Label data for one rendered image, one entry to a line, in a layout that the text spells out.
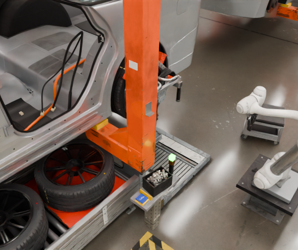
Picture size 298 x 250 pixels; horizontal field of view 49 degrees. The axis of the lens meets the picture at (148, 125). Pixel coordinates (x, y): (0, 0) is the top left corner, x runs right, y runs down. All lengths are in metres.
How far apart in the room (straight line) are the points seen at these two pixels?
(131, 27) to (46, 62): 1.37
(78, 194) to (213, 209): 1.27
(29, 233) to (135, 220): 0.98
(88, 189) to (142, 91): 0.91
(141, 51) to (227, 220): 1.77
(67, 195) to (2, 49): 1.72
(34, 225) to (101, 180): 0.60
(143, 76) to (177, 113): 2.13
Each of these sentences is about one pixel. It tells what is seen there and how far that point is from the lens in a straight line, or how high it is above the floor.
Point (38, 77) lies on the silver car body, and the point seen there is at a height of 0.97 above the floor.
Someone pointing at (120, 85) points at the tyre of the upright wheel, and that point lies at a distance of 2.82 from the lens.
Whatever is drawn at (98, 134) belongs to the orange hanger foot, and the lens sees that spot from 2.84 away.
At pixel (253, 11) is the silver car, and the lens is 5.19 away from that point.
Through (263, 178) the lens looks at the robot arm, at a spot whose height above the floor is 0.56.
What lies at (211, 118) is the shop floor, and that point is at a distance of 4.19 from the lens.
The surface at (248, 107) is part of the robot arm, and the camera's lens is 2.59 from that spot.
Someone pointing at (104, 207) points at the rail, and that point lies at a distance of 2.66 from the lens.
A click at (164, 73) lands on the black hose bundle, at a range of 2.97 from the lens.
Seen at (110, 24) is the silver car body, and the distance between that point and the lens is 2.54.
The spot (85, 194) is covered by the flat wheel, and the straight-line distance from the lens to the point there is 2.65.
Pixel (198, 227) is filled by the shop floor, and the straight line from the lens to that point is 3.04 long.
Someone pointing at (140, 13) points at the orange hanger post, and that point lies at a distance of 1.96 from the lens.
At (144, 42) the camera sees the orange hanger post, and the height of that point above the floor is 1.64.
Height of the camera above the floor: 2.48
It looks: 38 degrees down
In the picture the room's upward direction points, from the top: 1 degrees clockwise
